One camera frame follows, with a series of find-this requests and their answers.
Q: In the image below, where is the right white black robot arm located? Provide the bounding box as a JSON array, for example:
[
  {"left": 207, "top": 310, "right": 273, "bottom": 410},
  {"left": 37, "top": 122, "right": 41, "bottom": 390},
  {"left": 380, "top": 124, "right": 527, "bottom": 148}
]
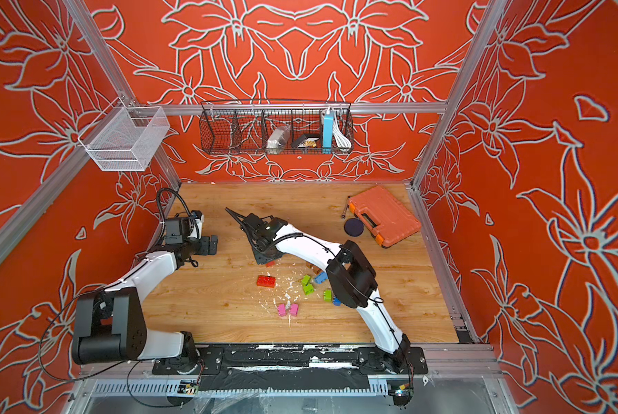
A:
[{"left": 226, "top": 208, "right": 411, "bottom": 369}]

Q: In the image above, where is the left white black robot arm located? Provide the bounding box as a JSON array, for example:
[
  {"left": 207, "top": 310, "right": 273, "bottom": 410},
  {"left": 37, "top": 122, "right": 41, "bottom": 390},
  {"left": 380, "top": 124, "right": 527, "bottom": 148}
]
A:
[{"left": 71, "top": 187, "right": 218, "bottom": 373}]

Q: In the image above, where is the long blue lego brick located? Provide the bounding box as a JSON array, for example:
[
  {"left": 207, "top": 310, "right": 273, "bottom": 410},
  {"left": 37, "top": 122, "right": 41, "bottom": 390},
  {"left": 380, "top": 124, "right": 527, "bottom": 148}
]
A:
[{"left": 314, "top": 272, "right": 328, "bottom": 285}]

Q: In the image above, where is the screwdriver bit beside case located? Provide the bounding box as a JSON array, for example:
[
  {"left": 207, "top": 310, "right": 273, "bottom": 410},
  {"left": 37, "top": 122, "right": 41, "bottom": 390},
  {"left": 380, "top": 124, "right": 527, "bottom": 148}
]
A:
[{"left": 340, "top": 196, "right": 350, "bottom": 220}]

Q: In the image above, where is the dark round disc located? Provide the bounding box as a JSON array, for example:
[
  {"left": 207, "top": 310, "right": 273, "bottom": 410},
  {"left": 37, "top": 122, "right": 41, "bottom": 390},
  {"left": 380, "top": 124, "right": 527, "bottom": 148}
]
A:
[{"left": 343, "top": 218, "right": 365, "bottom": 237}]

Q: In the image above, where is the grey plastic bag in basket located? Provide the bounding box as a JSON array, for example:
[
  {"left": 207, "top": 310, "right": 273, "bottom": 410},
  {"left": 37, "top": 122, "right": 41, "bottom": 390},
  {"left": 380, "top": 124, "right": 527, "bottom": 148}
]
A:
[{"left": 265, "top": 125, "right": 291, "bottom": 155}]

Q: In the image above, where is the black item in basket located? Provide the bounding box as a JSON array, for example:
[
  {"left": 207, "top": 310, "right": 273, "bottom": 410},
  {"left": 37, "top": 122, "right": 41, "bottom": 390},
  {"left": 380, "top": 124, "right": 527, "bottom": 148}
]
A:
[{"left": 291, "top": 133, "right": 322, "bottom": 149}]

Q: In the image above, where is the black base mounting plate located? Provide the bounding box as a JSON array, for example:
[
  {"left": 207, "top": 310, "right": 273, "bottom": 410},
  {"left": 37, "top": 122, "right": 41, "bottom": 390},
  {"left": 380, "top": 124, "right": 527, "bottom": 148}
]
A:
[{"left": 152, "top": 343, "right": 429, "bottom": 394}]

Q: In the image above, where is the orange plastic tool case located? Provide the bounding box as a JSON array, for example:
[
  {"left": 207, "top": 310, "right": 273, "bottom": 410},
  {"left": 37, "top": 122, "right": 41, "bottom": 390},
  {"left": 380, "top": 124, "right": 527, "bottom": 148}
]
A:
[{"left": 348, "top": 186, "right": 421, "bottom": 248}]

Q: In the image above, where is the light blue box in basket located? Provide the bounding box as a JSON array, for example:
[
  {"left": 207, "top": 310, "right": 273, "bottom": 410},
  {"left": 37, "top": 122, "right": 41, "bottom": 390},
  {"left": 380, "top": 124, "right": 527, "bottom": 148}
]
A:
[{"left": 322, "top": 110, "right": 334, "bottom": 155}]

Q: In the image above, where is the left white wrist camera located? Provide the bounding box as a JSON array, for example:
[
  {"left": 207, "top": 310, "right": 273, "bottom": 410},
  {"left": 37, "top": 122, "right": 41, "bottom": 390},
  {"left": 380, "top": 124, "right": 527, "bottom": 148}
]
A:
[{"left": 189, "top": 210, "right": 204, "bottom": 240}]

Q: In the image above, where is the black wire wall basket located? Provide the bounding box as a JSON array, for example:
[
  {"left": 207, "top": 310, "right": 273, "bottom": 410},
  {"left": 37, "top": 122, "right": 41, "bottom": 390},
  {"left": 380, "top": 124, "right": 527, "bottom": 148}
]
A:
[{"left": 199, "top": 99, "right": 355, "bottom": 155}]

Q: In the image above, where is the white cable bundle in basket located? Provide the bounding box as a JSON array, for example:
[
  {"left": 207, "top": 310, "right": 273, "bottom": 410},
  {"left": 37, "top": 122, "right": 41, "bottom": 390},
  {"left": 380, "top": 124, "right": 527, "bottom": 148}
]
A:
[{"left": 332, "top": 120, "right": 352, "bottom": 154}]

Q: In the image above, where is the clear acrylic wall box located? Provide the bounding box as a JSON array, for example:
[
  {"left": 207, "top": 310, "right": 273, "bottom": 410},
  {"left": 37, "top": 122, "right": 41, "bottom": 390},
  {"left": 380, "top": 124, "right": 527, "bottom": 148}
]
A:
[{"left": 81, "top": 107, "right": 169, "bottom": 173}]

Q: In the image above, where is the white slotted cable duct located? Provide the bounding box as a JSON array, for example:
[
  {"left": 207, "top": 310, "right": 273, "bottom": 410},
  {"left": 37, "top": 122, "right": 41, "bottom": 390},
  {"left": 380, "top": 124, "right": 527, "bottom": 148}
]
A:
[{"left": 92, "top": 379, "right": 199, "bottom": 397}]

